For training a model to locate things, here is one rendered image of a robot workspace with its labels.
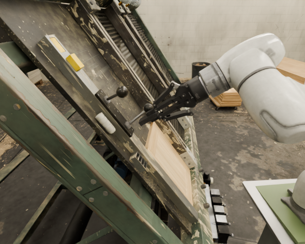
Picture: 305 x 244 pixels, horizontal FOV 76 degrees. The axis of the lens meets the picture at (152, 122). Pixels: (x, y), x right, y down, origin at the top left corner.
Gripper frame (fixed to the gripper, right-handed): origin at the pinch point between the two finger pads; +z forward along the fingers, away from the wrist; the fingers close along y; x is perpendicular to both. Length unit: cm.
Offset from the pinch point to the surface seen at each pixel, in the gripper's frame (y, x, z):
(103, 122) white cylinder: -7.0, -1.5, 13.6
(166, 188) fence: 32.1, 1.9, 13.7
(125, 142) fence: 4.7, 1.9, 14.3
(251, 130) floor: 202, 250, -40
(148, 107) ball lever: -0.9, 7.9, 0.8
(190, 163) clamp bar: 53, 38, 11
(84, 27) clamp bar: -40, 38, 14
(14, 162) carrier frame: -7, 44, 125
